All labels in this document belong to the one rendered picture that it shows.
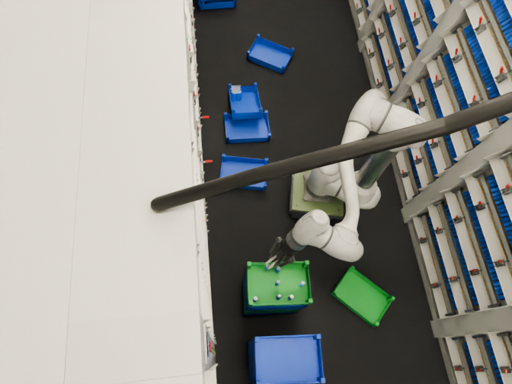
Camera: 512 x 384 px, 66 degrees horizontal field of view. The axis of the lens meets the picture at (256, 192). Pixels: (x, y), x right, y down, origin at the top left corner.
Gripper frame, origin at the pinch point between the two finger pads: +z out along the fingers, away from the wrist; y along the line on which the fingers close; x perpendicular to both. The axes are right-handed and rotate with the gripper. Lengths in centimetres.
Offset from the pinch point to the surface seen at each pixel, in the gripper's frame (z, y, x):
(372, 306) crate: 31, -46, -69
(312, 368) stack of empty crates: 18, -48, 0
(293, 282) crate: 11.9, -11.7, -13.7
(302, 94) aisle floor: 10, 99, -115
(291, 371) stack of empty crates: 21.8, -44.1, 7.7
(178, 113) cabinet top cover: -91, 20, 70
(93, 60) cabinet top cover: -88, 39, 78
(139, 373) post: -80, -18, 94
